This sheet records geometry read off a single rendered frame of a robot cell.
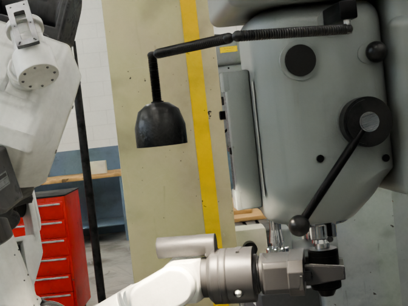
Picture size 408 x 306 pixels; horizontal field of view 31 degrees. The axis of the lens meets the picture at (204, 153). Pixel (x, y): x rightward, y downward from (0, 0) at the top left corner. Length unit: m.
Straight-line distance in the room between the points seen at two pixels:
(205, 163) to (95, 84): 7.36
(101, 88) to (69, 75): 8.78
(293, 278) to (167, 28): 1.87
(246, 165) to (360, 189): 0.17
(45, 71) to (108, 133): 8.92
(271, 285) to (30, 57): 0.52
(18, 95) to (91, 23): 8.95
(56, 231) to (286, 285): 4.59
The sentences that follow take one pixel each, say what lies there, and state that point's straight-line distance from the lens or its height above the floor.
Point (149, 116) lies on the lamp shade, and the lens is 0.99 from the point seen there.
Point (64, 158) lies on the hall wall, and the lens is 10.14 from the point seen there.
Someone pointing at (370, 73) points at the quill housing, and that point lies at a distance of 1.06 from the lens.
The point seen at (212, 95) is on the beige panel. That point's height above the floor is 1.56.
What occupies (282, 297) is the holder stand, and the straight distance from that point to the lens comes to 1.47.
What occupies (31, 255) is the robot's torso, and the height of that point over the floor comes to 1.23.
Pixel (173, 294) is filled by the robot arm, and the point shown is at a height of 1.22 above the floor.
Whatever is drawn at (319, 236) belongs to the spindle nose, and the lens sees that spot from 1.13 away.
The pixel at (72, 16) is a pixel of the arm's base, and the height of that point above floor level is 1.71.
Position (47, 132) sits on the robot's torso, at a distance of 1.26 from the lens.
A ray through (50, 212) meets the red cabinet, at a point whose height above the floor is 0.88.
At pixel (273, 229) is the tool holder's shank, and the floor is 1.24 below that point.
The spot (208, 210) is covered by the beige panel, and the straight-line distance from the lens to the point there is 2.85.
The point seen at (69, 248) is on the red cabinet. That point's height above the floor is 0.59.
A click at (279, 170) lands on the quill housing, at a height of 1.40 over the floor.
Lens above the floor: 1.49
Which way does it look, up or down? 3 degrees down
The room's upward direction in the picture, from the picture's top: 6 degrees counter-clockwise
